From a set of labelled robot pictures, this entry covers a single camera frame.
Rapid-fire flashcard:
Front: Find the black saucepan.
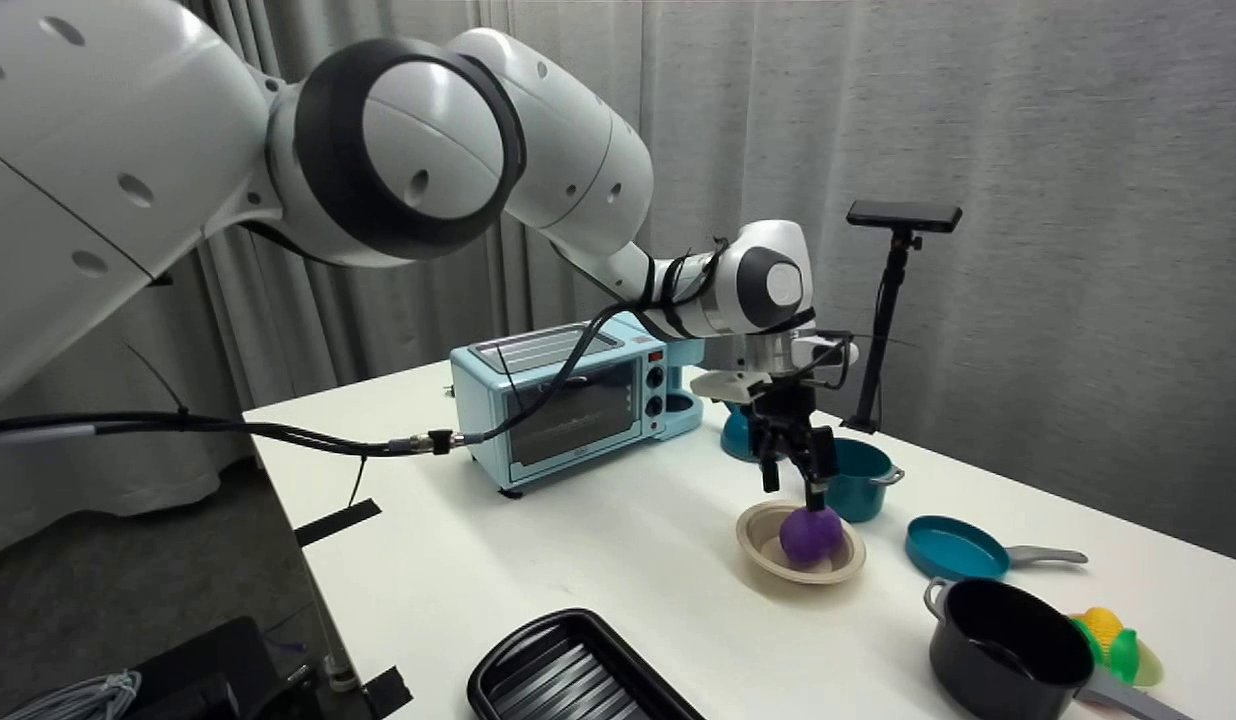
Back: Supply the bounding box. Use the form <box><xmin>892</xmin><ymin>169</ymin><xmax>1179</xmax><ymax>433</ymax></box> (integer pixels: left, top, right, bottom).
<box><xmin>922</xmin><ymin>581</ymin><xmax>1188</xmax><ymax>720</ymax></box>

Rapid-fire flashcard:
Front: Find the purple toy eggplant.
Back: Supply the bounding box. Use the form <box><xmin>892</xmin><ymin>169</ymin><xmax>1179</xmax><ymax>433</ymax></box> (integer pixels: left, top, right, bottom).
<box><xmin>775</xmin><ymin>506</ymin><xmax>843</xmax><ymax>566</ymax></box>

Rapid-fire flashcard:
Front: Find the beige bowl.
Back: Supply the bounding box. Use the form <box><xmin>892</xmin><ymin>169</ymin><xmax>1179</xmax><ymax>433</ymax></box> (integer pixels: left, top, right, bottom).
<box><xmin>737</xmin><ymin>500</ymin><xmax>866</xmax><ymax>589</ymax></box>

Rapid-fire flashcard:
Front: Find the light blue toaster oven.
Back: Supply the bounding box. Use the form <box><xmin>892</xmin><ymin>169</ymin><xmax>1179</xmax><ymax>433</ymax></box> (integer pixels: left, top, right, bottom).
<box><xmin>447</xmin><ymin>311</ymin><xmax>704</xmax><ymax>495</ymax></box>

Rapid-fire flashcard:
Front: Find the yellow green toy vegetable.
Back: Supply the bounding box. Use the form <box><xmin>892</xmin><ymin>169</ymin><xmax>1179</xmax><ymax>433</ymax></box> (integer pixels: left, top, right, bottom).
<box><xmin>1072</xmin><ymin>609</ymin><xmax>1163</xmax><ymax>686</ymax></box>

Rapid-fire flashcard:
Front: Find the teal toy frying pan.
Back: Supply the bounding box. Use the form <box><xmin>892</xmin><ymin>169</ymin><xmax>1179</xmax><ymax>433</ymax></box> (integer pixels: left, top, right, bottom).
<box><xmin>903</xmin><ymin>515</ymin><xmax>1082</xmax><ymax>581</ymax></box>

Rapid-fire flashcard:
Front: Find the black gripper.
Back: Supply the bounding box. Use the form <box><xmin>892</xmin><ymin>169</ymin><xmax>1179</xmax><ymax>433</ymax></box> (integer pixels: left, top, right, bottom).
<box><xmin>753</xmin><ymin>379</ymin><xmax>835</xmax><ymax>512</ymax></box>

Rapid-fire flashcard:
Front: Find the black baking tray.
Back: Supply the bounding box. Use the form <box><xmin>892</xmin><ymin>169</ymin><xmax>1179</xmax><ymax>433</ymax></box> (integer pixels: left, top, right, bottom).
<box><xmin>464</xmin><ymin>609</ymin><xmax>704</xmax><ymax>720</ymax></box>

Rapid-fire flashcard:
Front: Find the right camera on stand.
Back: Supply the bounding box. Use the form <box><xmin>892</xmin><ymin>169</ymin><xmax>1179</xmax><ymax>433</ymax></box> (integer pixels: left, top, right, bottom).
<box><xmin>848</xmin><ymin>200</ymin><xmax>964</xmax><ymax>433</ymax></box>

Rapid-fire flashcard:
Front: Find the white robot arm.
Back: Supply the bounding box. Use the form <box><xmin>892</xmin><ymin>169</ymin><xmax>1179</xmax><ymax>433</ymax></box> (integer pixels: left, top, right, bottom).
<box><xmin>0</xmin><ymin>0</ymin><xmax>843</xmax><ymax>506</ymax></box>

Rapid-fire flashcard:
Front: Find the teal toy kettle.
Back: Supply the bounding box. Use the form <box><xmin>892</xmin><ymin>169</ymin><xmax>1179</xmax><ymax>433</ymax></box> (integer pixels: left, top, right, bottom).
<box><xmin>721</xmin><ymin>405</ymin><xmax>756</xmax><ymax>462</ymax></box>

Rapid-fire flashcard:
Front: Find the teal toy pot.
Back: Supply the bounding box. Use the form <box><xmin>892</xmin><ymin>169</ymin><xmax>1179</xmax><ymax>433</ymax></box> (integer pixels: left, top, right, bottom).
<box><xmin>828</xmin><ymin>438</ymin><xmax>903</xmax><ymax>523</ymax></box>

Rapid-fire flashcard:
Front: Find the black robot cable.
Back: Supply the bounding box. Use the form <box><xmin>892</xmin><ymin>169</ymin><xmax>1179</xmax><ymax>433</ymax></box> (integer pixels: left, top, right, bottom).
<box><xmin>0</xmin><ymin>242</ymin><xmax>728</xmax><ymax>462</ymax></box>

